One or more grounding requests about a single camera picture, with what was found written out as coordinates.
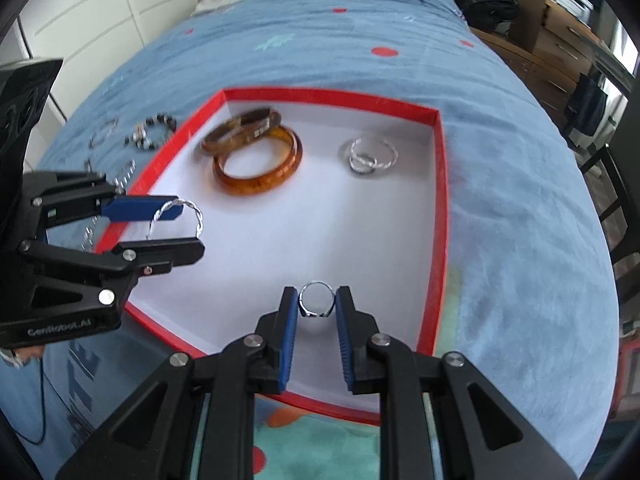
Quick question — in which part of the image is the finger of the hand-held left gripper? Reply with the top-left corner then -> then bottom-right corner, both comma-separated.
17,236 -> 206,319
29,170 -> 181,229

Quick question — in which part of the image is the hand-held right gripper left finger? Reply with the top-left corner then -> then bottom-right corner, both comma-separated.
55,286 -> 301,480

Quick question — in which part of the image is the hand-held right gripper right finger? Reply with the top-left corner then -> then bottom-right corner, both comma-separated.
335,286 -> 576,480

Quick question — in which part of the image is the small twisted silver bracelet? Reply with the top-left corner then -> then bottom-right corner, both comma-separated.
148,199 -> 206,241

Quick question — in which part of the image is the small silver ring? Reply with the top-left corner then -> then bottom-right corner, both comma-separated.
297,280 -> 336,320

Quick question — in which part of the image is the dark brown bangle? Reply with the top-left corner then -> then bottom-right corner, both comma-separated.
201,107 -> 283,156

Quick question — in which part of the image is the amber bangle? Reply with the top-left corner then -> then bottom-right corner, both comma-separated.
213,126 -> 304,196

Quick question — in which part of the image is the red box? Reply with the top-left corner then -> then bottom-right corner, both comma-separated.
95,87 -> 451,428

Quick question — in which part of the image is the grey ring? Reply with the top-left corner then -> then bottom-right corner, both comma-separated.
350,154 -> 378,177

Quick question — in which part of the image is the large twisted silver hoop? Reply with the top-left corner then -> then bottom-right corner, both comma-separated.
348,136 -> 399,176

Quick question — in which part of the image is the thin silver bangle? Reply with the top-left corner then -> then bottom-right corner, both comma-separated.
89,117 -> 119,150

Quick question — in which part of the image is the white wardrobe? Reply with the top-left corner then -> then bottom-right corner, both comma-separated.
17,0 -> 221,126

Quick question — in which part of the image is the blue printed blanket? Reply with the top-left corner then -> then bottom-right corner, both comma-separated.
0,0 -> 621,480

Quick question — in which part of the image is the dark chair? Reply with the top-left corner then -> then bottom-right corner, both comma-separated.
580,70 -> 640,311

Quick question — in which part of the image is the black backpack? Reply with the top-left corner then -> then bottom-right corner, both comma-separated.
455,0 -> 521,36

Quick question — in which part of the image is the wooden drawer unit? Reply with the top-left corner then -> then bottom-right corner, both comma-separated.
510,0 -> 601,111

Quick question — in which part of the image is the silver chain necklace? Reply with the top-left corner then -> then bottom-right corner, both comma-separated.
80,157 -> 138,251

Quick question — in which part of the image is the black white beaded bracelet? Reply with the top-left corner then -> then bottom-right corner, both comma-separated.
123,112 -> 178,151

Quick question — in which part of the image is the black cable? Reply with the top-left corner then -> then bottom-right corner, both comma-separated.
22,357 -> 48,445

